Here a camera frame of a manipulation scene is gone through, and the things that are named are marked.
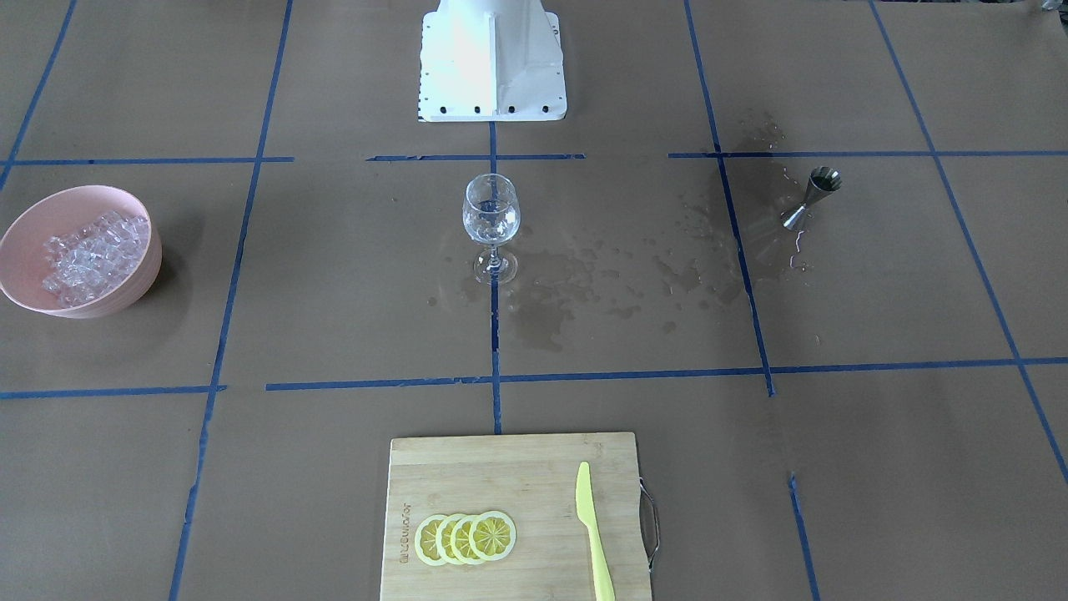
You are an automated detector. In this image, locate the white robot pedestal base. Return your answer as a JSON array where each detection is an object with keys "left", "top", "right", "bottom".
[{"left": 417, "top": 1, "right": 568, "bottom": 123}]

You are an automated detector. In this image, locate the bamboo cutting board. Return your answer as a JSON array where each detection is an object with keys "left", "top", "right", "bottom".
[{"left": 379, "top": 432, "right": 651, "bottom": 600}]

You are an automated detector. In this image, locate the pile of clear ice cubes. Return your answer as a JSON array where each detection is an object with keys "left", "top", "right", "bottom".
[{"left": 42, "top": 210, "right": 150, "bottom": 309}]

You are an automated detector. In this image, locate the clear wine glass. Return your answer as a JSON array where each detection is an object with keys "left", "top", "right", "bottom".
[{"left": 462, "top": 174, "right": 521, "bottom": 285}]

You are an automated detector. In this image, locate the yellow plastic knife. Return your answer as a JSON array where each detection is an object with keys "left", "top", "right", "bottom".
[{"left": 574, "top": 461, "right": 617, "bottom": 600}]

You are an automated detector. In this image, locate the steel double jigger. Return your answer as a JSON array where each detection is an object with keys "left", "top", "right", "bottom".
[{"left": 779, "top": 167, "right": 842, "bottom": 231}]

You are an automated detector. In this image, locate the pink plastic bowl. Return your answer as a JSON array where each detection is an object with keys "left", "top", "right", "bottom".
[{"left": 1, "top": 185, "right": 163, "bottom": 320}]

